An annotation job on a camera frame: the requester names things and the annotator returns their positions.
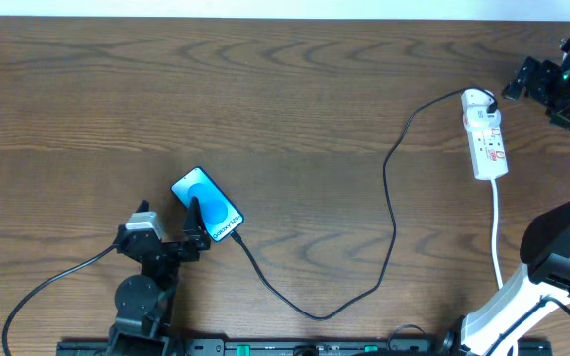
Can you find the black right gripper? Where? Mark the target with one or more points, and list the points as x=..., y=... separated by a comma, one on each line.
x=547, y=84

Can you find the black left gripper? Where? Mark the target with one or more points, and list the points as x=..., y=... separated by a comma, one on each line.
x=167, y=248

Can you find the blue Samsung Galaxy smartphone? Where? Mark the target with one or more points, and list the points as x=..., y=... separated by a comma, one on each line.
x=220, y=215

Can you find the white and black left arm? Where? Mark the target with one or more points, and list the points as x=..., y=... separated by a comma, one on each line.
x=144, y=301

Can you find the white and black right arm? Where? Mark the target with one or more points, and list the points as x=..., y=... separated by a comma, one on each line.
x=541, y=283

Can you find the white power strip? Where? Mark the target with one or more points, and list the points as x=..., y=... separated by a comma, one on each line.
x=481, y=119

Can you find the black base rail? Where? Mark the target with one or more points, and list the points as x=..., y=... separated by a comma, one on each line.
x=219, y=347

